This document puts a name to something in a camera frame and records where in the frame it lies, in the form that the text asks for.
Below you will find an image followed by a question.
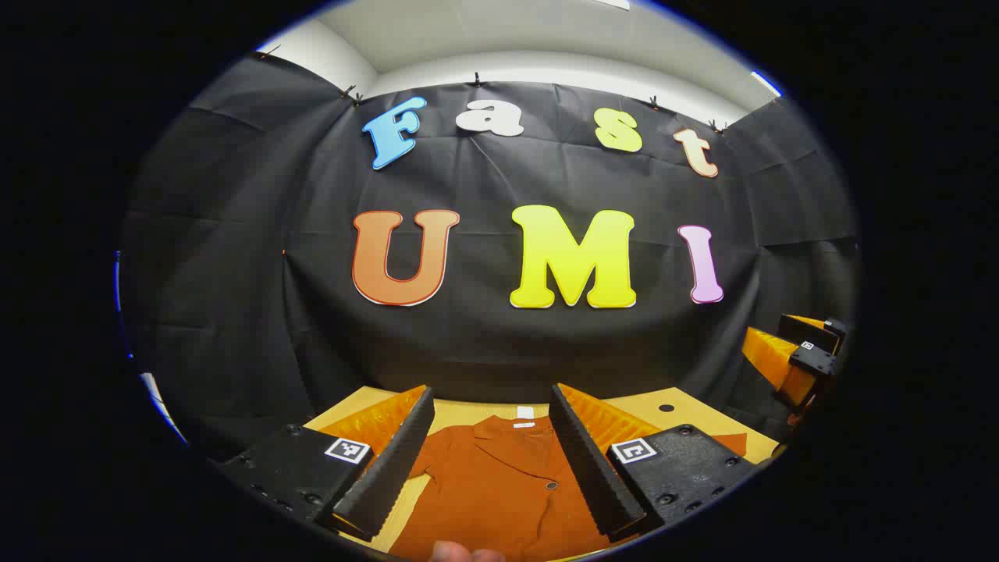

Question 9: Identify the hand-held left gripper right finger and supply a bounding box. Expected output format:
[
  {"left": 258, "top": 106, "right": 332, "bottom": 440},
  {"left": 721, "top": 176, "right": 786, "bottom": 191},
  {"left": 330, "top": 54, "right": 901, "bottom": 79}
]
[{"left": 549, "top": 382, "right": 762, "bottom": 546}]

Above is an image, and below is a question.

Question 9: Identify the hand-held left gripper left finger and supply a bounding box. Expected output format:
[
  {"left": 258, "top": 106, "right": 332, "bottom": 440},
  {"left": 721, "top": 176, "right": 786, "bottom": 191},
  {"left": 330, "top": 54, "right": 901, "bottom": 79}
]
[{"left": 211, "top": 384, "right": 436, "bottom": 543}]

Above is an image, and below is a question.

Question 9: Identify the rust orange shirt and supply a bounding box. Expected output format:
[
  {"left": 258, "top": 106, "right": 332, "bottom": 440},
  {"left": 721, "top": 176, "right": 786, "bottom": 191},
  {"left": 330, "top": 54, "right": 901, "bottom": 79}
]
[{"left": 386, "top": 414, "right": 748, "bottom": 562}]

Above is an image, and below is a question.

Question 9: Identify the black backdrop cloth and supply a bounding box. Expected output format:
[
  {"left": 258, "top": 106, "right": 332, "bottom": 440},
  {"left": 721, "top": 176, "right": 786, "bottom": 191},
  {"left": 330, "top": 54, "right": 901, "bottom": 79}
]
[{"left": 117, "top": 51, "right": 863, "bottom": 461}]

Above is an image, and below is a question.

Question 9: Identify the white panel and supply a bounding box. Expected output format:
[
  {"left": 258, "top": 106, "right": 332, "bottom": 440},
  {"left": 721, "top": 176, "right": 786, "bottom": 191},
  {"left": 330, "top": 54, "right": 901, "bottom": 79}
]
[{"left": 140, "top": 373, "right": 188, "bottom": 444}]

